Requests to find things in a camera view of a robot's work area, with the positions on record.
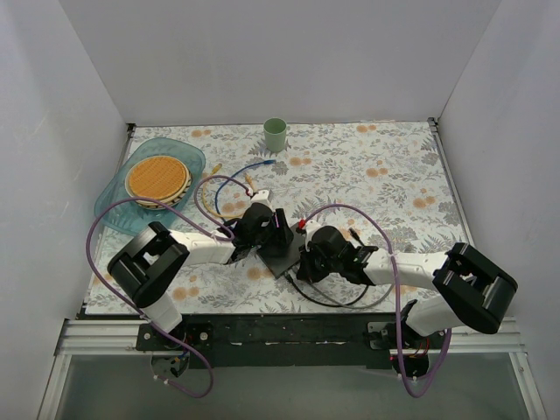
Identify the floral table mat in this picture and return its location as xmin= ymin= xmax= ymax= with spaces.
xmin=85 ymin=121 xmax=476 ymax=317

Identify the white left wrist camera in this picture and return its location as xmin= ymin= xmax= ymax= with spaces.
xmin=250 ymin=190 xmax=270 ymax=206

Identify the orange woven plate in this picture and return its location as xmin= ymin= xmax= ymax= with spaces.
xmin=124 ymin=156 xmax=193 ymax=207

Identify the black ethernet cable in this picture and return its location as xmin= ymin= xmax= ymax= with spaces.
xmin=286 ymin=227 xmax=371 ymax=308

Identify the teal plastic tray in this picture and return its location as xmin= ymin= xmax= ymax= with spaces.
xmin=94 ymin=137 xmax=206 ymax=236

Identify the blue ethernet cable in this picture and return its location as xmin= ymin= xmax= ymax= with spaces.
xmin=213 ymin=159 xmax=277 ymax=220

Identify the black network switch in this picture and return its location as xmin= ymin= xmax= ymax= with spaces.
xmin=257 ymin=233 xmax=305 ymax=279

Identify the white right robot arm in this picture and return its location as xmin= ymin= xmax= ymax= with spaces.
xmin=297 ymin=221 xmax=518 ymax=348

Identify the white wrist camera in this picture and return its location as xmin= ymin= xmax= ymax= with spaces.
xmin=296 ymin=219 xmax=322 ymax=242
xmin=250 ymin=190 xmax=270 ymax=206

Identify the green plastic cup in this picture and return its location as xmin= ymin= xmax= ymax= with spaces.
xmin=263 ymin=117 xmax=287 ymax=153

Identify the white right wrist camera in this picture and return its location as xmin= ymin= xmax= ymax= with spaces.
xmin=296 ymin=219 xmax=322 ymax=242

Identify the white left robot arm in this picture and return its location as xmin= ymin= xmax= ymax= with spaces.
xmin=108 ymin=203 xmax=294 ymax=350

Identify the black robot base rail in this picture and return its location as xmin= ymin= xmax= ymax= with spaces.
xmin=135 ymin=305 xmax=438 ymax=373

